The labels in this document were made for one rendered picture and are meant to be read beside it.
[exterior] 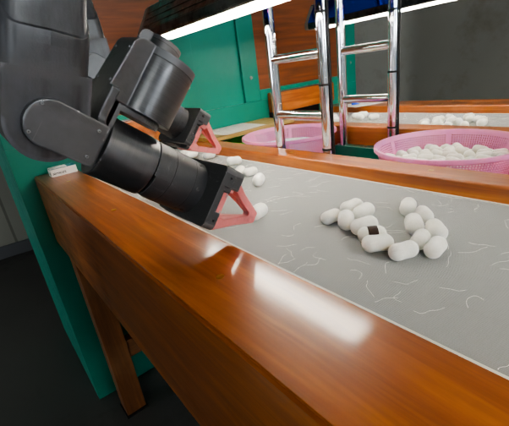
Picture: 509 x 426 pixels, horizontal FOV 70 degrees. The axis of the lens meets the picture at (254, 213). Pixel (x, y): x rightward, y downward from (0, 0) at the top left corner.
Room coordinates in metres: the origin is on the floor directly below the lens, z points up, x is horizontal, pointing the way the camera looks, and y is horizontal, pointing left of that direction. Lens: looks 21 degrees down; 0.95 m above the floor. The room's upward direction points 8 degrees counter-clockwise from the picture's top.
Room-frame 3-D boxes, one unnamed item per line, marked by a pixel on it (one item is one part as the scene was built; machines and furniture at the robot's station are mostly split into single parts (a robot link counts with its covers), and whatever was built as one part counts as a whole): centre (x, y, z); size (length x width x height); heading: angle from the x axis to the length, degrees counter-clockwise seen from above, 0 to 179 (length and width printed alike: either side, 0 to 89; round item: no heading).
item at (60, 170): (0.91, 0.46, 0.77); 0.06 x 0.04 x 0.02; 126
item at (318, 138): (1.04, -0.13, 0.72); 0.27 x 0.27 x 0.10
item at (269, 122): (1.21, 0.00, 0.77); 0.33 x 0.15 x 0.01; 126
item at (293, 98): (1.46, -0.24, 0.83); 0.30 x 0.06 x 0.07; 126
